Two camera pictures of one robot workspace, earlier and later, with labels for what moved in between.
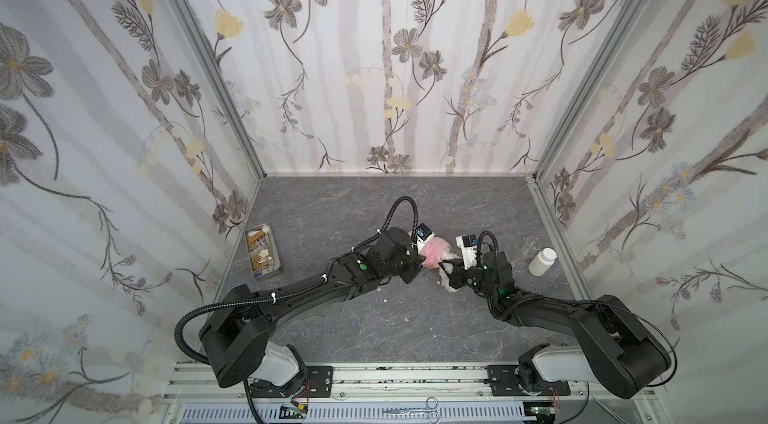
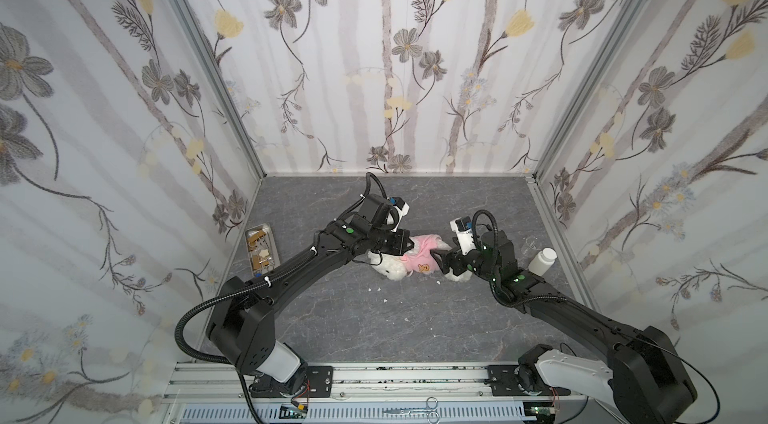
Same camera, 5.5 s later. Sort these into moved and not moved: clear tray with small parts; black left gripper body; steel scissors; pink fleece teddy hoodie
Moved: black left gripper body
Not moved: pink fleece teddy hoodie; clear tray with small parts; steel scissors
